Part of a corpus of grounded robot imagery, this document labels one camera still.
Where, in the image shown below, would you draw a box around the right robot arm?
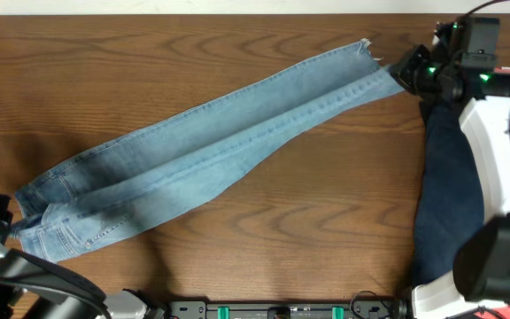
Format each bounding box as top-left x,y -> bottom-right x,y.
390,13 -> 510,318

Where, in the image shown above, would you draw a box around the dark navy trousers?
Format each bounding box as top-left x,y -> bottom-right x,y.
412,104 -> 484,286

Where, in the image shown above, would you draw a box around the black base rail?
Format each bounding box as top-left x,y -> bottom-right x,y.
164,297 -> 391,319

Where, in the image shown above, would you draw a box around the light blue denim jeans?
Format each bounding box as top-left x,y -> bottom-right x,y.
12,40 -> 400,262

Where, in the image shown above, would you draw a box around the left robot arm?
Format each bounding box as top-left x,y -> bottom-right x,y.
0,194 -> 168,319

